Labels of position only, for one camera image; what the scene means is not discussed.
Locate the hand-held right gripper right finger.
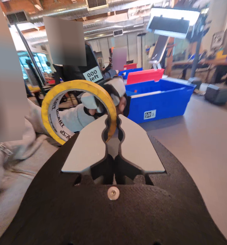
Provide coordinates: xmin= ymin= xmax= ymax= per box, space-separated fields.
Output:
xmin=117 ymin=114 xmax=165 ymax=173

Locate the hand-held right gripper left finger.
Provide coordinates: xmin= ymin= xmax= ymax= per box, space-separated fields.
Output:
xmin=61 ymin=114 xmax=109 ymax=173

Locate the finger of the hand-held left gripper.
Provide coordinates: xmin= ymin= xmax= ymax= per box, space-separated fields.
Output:
xmin=77 ymin=92 xmax=104 ymax=114
xmin=104 ymin=77 xmax=126 ymax=107

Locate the yellow tape roll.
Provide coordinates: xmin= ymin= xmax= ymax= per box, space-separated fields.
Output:
xmin=41 ymin=79 xmax=118 ymax=145

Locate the blue plastic bin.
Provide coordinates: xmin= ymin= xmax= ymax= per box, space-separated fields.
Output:
xmin=124 ymin=78 xmax=197 ymax=124

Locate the person's left forearm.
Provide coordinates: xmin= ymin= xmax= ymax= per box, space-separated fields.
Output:
xmin=24 ymin=99 xmax=95 ymax=137

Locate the background wooden desk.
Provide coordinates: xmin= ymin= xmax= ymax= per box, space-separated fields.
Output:
xmin=172 ymin=56 xmax=227 ymax=69

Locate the person's left hand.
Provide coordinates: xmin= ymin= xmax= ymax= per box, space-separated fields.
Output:
xmin=84 ymin=96 xmax=127 ymax=121

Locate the black board with wooden rim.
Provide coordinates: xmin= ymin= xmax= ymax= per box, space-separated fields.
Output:
xmin=149 ymin=35 xmax=170 ymax=64

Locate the white ceiling air vent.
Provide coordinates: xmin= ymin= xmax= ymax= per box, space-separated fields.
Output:
xmin=86 ymin=0 xmax=109 ymax=11

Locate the black overhead pole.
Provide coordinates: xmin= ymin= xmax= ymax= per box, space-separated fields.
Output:
xmin=14 ymin=22 xmax=47 ymax=100

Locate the dark grey power adapter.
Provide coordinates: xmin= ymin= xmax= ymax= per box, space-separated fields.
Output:
xmin=188 ymin=77 xmax=203 ymax=90
xmin=204 ymin=84 xmax=227 ymax=106

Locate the light panel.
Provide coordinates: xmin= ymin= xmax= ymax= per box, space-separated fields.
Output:
xmin=146 ymin=8 xmax=201 ymax=39

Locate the black tripod pole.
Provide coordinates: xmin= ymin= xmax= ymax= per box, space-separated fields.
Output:
xmin=190 ymin=19 xmax=207 ymax=79

